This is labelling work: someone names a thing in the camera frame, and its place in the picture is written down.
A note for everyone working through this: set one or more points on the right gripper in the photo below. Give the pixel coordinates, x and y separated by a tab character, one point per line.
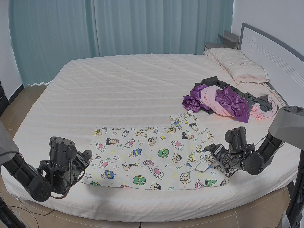
220	154

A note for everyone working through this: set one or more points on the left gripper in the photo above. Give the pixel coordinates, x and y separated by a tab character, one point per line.
83	160

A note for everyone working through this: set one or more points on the white printed pyjama top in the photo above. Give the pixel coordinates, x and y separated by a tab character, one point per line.
142	155

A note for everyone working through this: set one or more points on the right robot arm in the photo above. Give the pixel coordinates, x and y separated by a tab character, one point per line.
256	163

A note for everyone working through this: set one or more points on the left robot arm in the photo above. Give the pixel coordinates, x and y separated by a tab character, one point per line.
28	177

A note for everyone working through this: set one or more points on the pile of clothes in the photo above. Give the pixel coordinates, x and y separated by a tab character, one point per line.
228	101

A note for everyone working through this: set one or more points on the bed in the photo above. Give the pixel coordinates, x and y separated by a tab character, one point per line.
118	91

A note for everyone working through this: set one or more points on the pale pink pillow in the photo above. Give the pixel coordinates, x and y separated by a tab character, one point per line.
237	65

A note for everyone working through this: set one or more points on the grey bedside table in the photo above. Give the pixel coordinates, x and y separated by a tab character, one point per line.
230	35

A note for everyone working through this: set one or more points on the blue-green curtain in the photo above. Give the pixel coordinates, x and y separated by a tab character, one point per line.
118	20

